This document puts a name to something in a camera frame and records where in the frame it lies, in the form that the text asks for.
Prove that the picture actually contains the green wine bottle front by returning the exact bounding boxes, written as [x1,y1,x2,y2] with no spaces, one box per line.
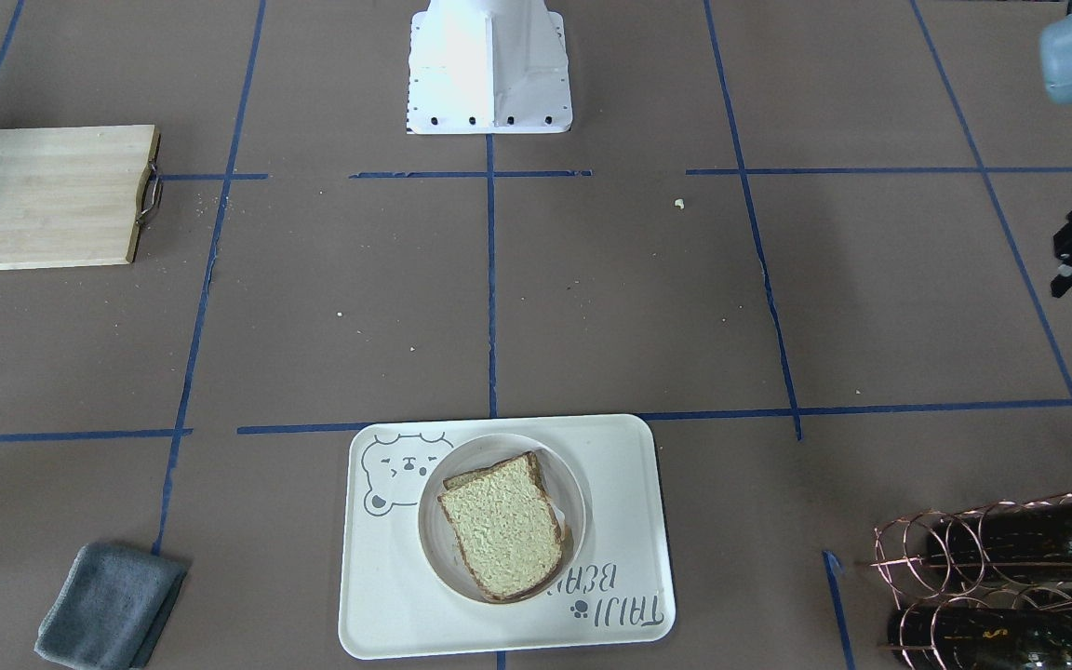
[888,605,1072,669]

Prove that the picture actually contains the green wine bottle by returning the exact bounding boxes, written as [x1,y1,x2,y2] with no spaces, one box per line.
[888,605,1072,669]
[926,502,1072,585]

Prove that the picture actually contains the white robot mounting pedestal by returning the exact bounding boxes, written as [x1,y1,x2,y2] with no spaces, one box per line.
[405,1,574,136]

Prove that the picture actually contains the green wine bottle middle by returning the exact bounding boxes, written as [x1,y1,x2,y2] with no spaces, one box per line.
[926,502,1072,585]

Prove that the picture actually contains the folded grey cloth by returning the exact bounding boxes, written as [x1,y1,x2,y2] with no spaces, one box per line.
[33,544,188,669]

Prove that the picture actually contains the wooden cutting board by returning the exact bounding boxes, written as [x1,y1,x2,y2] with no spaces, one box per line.
[0,126,162,270]

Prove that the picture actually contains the copper wire bottle rack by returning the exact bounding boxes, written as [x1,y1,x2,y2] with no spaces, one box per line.
[869,491,1072,669]

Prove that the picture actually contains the white round plate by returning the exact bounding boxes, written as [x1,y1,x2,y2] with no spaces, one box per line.
[418,434,590,605]

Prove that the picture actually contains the white bear serving tray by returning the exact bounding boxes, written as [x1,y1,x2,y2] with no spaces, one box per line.
[339,414,678,659]

